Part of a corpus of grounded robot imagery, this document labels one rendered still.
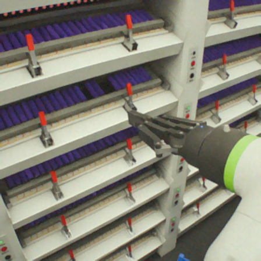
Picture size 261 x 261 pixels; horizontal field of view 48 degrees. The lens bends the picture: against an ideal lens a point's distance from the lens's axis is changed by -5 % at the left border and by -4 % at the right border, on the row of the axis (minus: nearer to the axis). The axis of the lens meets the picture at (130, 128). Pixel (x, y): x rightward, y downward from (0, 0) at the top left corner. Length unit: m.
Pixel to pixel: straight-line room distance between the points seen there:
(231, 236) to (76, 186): 0.64
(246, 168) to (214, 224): 1.41
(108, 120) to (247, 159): 0.53
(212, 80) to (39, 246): 0.84
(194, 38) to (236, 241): 0.70
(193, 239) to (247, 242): 1.35
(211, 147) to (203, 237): 1.31
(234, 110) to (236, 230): 1.02
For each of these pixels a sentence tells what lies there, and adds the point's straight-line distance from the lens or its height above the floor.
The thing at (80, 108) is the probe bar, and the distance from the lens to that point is 0.86.
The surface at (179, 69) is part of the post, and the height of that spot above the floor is 1.01.
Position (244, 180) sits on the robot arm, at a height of 1.11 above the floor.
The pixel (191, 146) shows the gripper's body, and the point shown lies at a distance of 0.49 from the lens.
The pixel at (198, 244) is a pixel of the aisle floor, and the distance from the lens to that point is 1.71.
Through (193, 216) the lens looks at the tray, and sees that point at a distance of 1.65.
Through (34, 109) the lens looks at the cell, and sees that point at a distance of 0.86.
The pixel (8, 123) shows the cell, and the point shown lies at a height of 0.97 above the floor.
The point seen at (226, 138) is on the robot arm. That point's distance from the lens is 0.46.
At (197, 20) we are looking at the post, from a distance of 0.95.
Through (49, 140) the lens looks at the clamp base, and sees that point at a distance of 0.81.
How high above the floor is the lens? 1.38
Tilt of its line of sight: 34 degrees down
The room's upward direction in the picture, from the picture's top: straight up
